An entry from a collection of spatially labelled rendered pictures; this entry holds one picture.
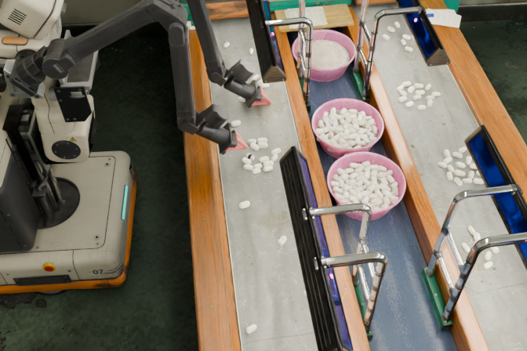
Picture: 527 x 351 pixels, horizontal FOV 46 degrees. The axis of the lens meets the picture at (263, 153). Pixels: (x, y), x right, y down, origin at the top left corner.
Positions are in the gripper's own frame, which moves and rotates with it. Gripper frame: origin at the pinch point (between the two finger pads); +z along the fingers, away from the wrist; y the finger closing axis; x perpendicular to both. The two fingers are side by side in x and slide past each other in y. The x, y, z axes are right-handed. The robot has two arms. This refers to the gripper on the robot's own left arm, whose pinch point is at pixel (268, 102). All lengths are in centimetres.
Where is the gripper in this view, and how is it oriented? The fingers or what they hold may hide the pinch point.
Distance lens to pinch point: 239.4
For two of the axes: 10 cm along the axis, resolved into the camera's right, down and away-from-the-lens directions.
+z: 7.7, 3.5, 5.3
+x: -6.2, 5.8, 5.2
